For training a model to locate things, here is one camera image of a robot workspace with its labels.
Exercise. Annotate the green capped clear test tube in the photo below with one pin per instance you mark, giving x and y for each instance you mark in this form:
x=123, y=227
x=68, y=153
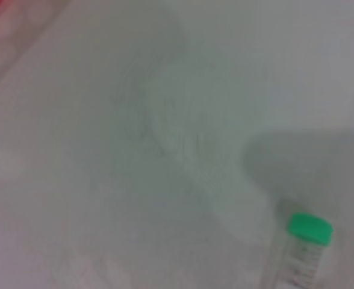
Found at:
x=309, y=228

